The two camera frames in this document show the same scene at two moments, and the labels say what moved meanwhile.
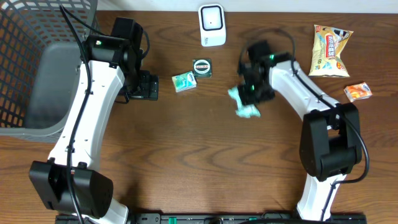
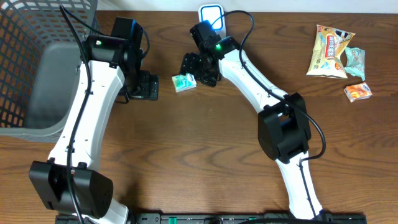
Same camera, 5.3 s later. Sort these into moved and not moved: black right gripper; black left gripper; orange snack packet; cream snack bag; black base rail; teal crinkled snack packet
Moved: teal crinkled snack packet; black right gripper
Not moved: cream snack bag; black left gripper; black base rail; orange snack packet
